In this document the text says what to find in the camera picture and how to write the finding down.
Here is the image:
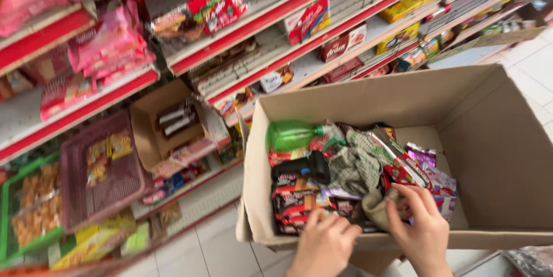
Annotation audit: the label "clear plastic bag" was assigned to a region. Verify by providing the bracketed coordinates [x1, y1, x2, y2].
[502, 246, 553, 277]

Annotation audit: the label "red shelf rack with biscuits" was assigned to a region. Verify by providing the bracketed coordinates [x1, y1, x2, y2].
[78, 0, 553, 226]

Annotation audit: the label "red shelf rack pink packets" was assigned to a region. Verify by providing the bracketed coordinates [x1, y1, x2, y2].
[0, 0, 161, 277]

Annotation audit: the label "black handheld price gun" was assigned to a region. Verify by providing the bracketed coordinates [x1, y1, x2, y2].
[270, 150, 332, 185]

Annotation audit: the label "grey checked cloth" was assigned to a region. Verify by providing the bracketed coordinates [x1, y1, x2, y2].
[327, 129, 386, 196]

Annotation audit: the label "small open cardboard box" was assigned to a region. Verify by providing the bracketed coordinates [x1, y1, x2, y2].
[129, 79, 232, 179]

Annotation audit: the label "white and purple snack packet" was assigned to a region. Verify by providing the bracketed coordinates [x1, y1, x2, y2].
[420, 162, 458, 222]

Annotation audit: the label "green plastic basket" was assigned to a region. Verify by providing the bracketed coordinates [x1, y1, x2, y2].
[0, 152, 66, 265]

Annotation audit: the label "large brown cardboard box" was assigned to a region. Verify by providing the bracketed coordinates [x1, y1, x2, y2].
[235, 64, 553, 252]

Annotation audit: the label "red and green snack packet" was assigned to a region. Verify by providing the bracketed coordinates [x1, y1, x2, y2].
[366, 128, 433, 190]

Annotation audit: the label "person's right hand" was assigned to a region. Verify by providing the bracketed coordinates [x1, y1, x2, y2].
[385, 183, 453, 277]

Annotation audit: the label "green plastic spray bottle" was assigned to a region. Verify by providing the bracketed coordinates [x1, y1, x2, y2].
[265, 120, 347, 153]

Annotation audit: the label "olive green cloth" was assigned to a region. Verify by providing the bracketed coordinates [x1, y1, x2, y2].
[361, 188, 412, 232]

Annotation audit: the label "shiny purple snack packet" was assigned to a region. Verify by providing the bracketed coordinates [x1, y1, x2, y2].
[405, 142, 437, 168]

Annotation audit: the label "person's left hand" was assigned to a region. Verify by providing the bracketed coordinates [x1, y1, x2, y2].
[286, 209, 363, 277]

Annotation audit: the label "stack of dark snack packets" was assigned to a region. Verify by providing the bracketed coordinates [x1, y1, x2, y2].
[271, 173, 382, 235]

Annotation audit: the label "maroon plastic basket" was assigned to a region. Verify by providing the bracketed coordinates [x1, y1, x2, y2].
[60, 110, 148, 234]

